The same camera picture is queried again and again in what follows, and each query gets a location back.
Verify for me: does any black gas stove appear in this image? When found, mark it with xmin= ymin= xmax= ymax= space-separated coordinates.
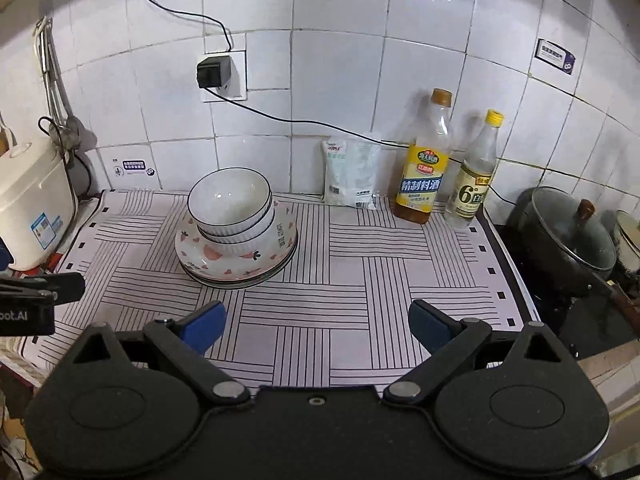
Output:
xmin=495 ymin=224 xmax=638 ymax=360

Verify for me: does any pink rabbit pattern plate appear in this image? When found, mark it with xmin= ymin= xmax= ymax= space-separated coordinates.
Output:
xmin=175 ymin=200 xmax=297 ymax=285

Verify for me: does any white bowl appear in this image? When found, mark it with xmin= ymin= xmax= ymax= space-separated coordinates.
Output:
xmin=200 ymin=220 xmax=274 ymax=256
xmin=188 ymin=167 xmax=274 ymax=238
xmin=198 ymin=200 xmax=276 ymax=245

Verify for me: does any white rice cooker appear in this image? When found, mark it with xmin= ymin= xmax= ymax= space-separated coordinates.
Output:
xmin=0 ymin=136 xmax=77 ymax=271

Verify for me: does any white vinegar bottle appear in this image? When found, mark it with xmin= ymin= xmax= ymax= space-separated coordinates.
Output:
xmin=445 ymin=110 xmax=503 ymax=230

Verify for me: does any white oval plate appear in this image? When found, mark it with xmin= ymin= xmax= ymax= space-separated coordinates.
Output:
xmin=180 ymin=260 xmax=288 ymax=289

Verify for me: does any black power adapter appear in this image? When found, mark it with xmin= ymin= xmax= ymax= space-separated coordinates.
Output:
xmin=196 ymin=54 xmax=232 ymax=89

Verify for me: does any cooking wine bottle yellow label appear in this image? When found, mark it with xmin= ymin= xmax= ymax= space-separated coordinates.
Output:
xmin=394 ymin=88 xmax=454 ymax=224

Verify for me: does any black power cable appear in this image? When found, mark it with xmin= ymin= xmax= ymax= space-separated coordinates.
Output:
xmin=124 ymin=0 xmax=522 ymax=208

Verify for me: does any blue fried egg plate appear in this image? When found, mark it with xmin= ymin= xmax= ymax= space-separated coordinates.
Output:
xmin=176 ymin=238 xmax=298 ymax=289

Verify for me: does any black wok with lid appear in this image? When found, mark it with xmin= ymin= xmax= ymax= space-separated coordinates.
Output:
xmin=506 ymin=186 xmax=639 ymax=332

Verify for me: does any cream enamel pot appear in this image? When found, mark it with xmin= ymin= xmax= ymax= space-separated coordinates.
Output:
xmin=613 ymin=210 xmax=640 ymax=274

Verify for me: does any white salt bag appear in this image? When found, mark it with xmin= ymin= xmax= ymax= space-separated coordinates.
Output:
xmin=322 ymin=139 xmax=380 ymax=209

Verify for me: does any striped table mat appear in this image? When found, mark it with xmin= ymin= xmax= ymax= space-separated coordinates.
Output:
xmin=19 ymin=187 xmax=542 ymax=396

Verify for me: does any hanging metal ladle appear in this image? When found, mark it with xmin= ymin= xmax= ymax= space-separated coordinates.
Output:
xmin=34 ymin=16 xmax=84 ymax=155

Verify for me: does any small wall label sticker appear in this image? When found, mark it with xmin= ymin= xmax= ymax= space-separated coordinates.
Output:
xmin=112 ymin=158 xmax=155 ymax=177

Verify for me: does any blue wall sticker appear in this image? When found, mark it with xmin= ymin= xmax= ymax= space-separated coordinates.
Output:
xmin=534 ymin=38 xmax=576 ymax=75

